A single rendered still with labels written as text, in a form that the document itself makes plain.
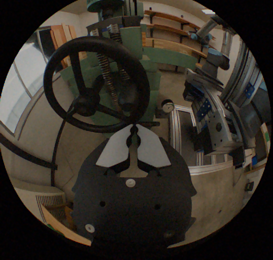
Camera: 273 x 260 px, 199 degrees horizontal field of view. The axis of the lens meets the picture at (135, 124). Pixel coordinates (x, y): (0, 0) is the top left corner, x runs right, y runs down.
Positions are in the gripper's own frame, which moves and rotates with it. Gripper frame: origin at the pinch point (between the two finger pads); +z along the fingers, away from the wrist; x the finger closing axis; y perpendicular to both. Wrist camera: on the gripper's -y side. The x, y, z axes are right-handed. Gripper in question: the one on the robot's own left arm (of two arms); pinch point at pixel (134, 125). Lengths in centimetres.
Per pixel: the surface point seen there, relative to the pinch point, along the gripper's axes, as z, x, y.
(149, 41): 28.1, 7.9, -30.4
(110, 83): 10.1, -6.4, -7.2
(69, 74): 18.0, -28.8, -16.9
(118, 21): 4.7, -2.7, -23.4
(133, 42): 7.0, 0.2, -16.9
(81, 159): 39, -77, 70
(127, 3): 26, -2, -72
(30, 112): 24, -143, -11
